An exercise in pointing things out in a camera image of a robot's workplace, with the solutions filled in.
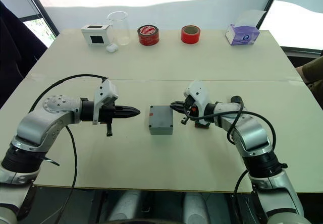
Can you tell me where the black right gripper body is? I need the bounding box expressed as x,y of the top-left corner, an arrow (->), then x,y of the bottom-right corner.
180,95 -> 200,127

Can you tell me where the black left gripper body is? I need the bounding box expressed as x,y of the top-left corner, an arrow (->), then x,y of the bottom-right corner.
97,98 -> 121,137

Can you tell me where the grey screwed junction box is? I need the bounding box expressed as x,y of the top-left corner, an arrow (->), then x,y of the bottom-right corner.
148,104 -> 175,136

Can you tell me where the white box with black squares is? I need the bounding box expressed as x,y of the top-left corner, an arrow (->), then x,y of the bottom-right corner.
81,24 -> 112,47

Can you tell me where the purple tissue box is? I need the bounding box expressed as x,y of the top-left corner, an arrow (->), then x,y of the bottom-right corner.
225,10 -> 267,46

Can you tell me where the bright red tape roll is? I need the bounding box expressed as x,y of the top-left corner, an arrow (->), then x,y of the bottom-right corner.
180,25 -> 200,44

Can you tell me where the dark red printed tape roll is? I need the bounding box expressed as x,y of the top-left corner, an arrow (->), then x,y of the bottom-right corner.
137,25 -> 160,46

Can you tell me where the clear glass beaker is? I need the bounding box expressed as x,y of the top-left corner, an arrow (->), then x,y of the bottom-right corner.
106,11 -> 131,46

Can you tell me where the grey rounded shape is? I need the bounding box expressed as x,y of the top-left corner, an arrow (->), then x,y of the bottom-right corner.
183,192 -> 211,224

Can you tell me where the dark hanging jacket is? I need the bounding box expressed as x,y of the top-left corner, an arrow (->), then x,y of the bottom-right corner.
0,0 -> 48,110

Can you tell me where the person in olive clothing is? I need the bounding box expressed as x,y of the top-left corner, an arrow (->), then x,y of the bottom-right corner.
295,57 -> 323,102

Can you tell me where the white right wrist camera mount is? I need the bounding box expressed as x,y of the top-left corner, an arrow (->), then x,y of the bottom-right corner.
183,80 -> 210,120

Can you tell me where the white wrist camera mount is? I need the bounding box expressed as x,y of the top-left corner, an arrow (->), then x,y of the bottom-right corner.
183,80 -> 210,120
92,79 -> 120,126

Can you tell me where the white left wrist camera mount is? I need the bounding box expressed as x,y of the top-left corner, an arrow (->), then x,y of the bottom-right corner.
92,79 -> 120,126

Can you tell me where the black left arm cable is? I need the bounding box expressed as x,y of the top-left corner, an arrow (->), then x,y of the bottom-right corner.
30,74 -> 109,192

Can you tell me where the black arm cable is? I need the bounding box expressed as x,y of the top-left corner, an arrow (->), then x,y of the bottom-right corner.
30,74 -> 109,192
180,95 -> 277,202

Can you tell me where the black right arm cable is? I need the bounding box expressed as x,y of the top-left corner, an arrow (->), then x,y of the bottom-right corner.
180,95 -> 277,202

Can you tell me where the black window frame bar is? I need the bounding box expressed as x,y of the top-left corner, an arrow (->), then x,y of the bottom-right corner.
18,0 -> 61,37
256,0 -> 284,30

